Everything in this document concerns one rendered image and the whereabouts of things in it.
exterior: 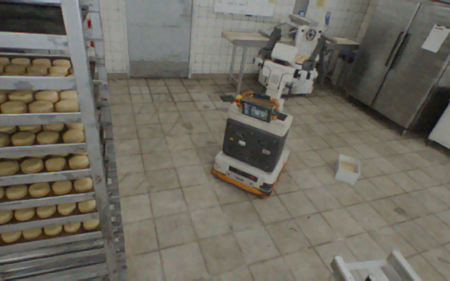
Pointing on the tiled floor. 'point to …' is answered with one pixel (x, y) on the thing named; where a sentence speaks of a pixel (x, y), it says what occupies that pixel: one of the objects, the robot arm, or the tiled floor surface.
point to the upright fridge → (413, 61)
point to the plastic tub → (347, 169)
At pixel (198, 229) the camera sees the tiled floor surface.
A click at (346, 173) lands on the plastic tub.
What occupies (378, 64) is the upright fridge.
